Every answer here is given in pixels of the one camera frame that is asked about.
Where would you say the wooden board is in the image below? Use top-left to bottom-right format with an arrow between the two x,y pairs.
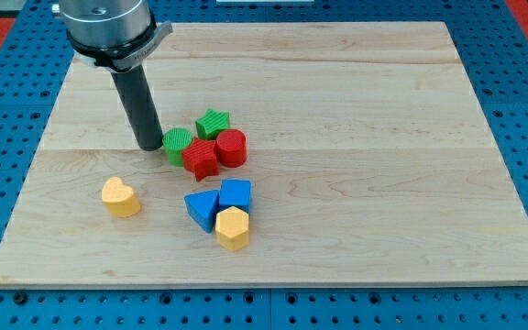
0,22 -> 528,290

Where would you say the red cylinder block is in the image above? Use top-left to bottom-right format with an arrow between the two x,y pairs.
215,128 -> 248,168

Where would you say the yellow heart block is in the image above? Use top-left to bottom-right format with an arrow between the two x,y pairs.
101,177 -> 141,218

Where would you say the yellow hexagon block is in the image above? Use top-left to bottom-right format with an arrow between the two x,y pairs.
215,206 -> 249,251

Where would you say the blue triangle block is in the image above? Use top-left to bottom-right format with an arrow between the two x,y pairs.
184,190 -> 219,233

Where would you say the blue cube block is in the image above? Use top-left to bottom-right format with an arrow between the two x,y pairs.
219,179 -> 251,213

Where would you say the green star block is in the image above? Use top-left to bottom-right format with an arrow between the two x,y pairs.
195,108 -> 230,140

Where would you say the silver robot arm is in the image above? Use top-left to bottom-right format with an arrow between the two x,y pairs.
51,0 -> 173,73

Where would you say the red star block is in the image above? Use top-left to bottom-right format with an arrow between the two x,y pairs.
181,137 -> 219,182

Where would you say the green cylinder block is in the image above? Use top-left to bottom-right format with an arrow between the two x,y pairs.
162,127 -> 193,167

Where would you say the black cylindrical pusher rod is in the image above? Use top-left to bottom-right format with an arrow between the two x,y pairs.
112,66 -> 163,151

